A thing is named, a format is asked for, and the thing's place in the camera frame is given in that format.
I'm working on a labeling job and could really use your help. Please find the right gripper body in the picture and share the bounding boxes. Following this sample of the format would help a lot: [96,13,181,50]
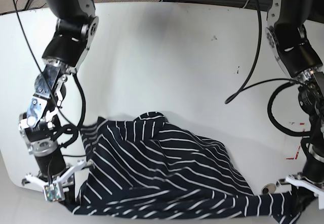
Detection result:
[18,113,89,201]

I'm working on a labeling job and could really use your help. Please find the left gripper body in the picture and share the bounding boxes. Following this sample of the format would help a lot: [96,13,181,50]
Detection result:
[277,122,323,199]

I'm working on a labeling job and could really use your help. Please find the right table cable grommet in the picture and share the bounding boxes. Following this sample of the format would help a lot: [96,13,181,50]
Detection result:
[261,183,276,195]

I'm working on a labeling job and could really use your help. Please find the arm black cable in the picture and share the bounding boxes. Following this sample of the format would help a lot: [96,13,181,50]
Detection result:
[7,0,88,159]
[224,0,314,138]

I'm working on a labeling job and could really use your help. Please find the red tape corner marking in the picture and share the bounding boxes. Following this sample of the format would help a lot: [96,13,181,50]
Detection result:
[286,121,308,161]

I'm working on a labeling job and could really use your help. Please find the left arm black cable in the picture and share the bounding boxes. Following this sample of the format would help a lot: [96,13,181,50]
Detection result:
[224,0,314,138]

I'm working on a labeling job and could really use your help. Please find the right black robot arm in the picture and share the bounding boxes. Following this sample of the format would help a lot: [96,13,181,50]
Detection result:
[18,0,99,205]

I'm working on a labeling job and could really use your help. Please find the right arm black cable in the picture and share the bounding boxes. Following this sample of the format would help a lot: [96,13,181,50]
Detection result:
[7,0,88,159]

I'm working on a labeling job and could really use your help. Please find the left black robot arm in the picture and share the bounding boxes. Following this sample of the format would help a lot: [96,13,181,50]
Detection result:
[266,0,323,198]

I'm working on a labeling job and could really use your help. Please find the navy white striped t-shirt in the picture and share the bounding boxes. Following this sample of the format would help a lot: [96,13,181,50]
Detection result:
[64,112,314,223]

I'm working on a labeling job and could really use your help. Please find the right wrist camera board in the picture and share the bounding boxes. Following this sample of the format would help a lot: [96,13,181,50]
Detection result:
[44,183,65,202]

